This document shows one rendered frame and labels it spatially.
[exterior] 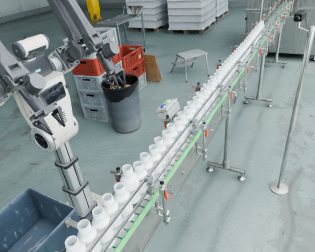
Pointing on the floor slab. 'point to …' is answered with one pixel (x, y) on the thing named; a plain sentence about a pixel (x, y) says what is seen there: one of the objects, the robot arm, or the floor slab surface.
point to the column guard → (94, 10)
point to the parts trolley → (124, 27)
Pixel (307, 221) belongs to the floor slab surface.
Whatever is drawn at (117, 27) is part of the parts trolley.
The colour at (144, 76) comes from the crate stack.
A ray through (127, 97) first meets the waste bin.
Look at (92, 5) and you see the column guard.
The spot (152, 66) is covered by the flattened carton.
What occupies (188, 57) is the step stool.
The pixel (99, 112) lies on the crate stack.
